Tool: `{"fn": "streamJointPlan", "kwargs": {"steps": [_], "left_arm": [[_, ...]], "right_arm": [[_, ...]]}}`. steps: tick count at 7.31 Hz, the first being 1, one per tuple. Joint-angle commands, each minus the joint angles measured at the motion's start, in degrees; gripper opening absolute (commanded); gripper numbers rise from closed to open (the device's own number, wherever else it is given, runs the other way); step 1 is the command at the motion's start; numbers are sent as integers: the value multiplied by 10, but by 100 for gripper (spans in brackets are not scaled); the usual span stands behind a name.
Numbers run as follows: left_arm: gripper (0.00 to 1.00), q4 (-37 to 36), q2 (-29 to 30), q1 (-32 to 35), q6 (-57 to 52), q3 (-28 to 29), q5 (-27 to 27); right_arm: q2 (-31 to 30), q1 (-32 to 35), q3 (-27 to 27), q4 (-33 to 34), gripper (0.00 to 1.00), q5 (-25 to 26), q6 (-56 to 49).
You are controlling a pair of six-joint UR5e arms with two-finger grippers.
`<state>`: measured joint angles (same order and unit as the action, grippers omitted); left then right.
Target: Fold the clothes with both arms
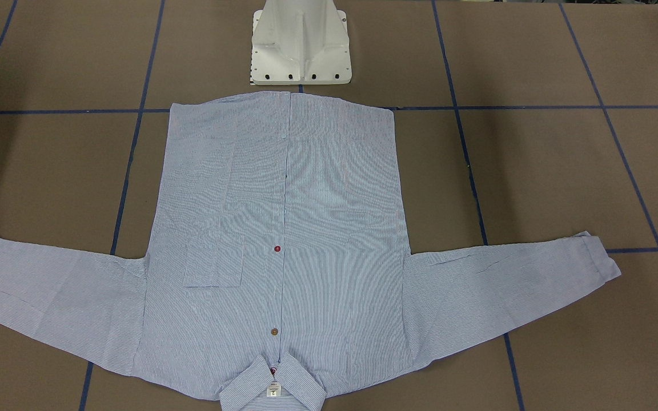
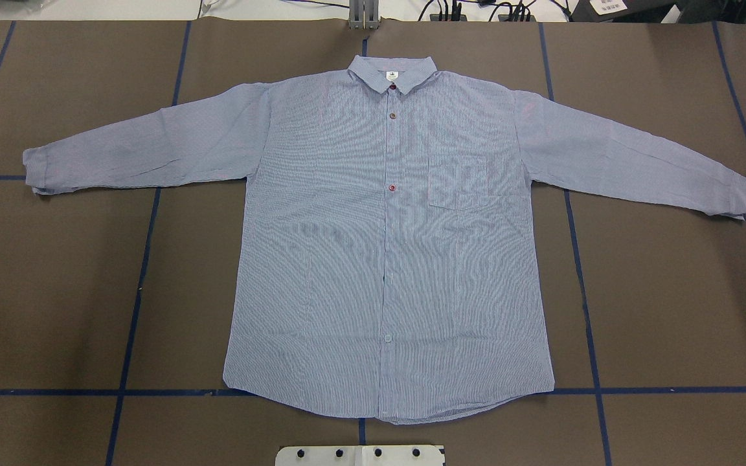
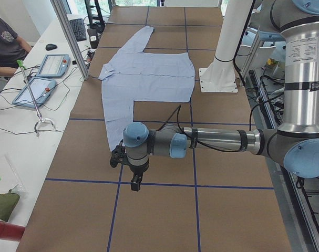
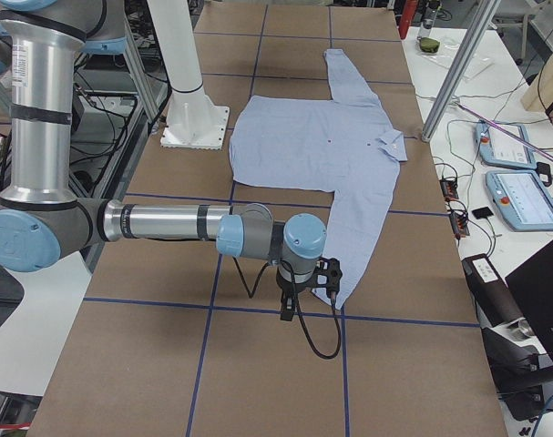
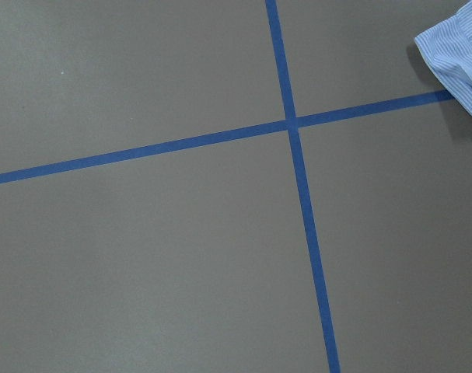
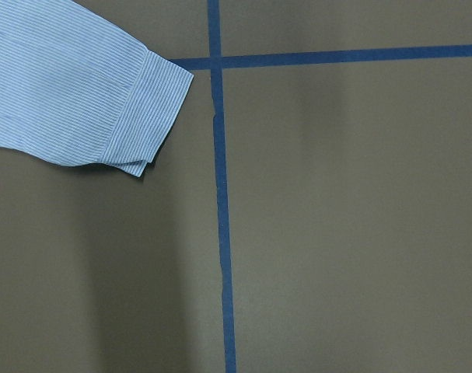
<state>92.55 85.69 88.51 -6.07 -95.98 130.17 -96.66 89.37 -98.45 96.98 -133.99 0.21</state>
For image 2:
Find blue striped button-up shirt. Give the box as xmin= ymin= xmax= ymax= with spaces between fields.
xmin=23 ymin=56 xmax=746 ymax=425

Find black box with label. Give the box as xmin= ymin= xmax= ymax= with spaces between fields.
xmin=569 ymin=1 xmax=677 ymax=23

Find grey metal bracket post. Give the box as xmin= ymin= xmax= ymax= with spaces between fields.
xmin=348 ymin=0 xmax=381 ymax=30

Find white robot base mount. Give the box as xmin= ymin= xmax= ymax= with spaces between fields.
xmin=275 ymin=445 xmax=447 ymax=465

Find black cables behind table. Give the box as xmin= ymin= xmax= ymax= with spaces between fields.
xmin=417 ymin=0 xmax=573 ymax=23

